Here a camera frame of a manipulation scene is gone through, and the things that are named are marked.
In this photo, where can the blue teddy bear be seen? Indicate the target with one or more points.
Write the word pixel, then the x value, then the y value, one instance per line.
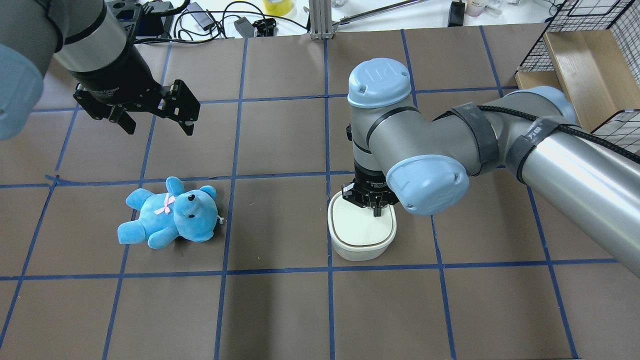
pixel 163 217

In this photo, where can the long metal rod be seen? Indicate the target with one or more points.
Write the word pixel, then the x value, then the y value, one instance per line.
pixel 373 12

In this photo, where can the aluminium frame post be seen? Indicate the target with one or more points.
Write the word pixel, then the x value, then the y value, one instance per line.
pixel 321 25

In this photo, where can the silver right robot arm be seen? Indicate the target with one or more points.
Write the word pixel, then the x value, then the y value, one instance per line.
pixel 400 157

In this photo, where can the white trash can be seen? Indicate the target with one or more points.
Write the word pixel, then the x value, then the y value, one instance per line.
pixel 356 233

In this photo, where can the yellow tape roll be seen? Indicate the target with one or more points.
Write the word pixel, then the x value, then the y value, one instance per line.
pixel 278 8

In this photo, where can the black power adapter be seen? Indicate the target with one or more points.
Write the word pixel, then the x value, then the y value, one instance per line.
pixel 201 17

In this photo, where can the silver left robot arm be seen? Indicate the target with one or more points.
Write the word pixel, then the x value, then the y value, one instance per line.
pixel 88 40

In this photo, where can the white wire grid box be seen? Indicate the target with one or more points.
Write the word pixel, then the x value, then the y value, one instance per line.
pixel 590 51

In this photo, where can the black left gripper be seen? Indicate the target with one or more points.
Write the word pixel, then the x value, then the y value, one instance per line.
pixel 119 73

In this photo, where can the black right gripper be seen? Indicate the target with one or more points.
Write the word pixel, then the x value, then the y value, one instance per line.
pixel 368 186

